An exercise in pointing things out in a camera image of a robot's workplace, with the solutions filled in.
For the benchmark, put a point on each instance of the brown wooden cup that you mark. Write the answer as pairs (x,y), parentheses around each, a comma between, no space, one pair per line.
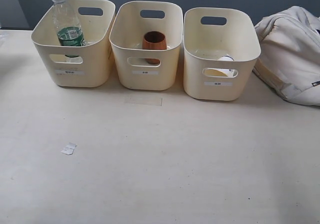
(154,41)

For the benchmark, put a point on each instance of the white paper cup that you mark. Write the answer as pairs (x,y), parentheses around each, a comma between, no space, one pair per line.
(221,72)

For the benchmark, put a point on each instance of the clear plastic water bottle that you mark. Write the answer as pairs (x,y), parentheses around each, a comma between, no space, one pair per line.
(67,25)

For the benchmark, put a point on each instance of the clear tape strip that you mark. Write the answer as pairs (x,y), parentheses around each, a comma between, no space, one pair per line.
(144,100)

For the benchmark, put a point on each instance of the middle cream plastic bin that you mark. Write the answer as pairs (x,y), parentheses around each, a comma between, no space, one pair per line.
(137,68)

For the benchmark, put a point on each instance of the cream plastic bin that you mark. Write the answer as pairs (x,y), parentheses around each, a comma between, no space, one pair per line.
(137,68)
(88,66)
(210,33)

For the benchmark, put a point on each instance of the left cream plastic bin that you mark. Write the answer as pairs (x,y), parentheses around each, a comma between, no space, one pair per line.
(88,66)

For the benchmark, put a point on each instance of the right cream plastic bin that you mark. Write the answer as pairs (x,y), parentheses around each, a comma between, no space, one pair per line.
(210,33)

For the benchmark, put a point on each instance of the small paper scrap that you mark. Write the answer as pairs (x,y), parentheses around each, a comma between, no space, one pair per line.
(69,149)

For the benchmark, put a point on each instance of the white fabric bag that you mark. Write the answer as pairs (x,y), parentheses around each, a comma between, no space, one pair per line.
(289,62)

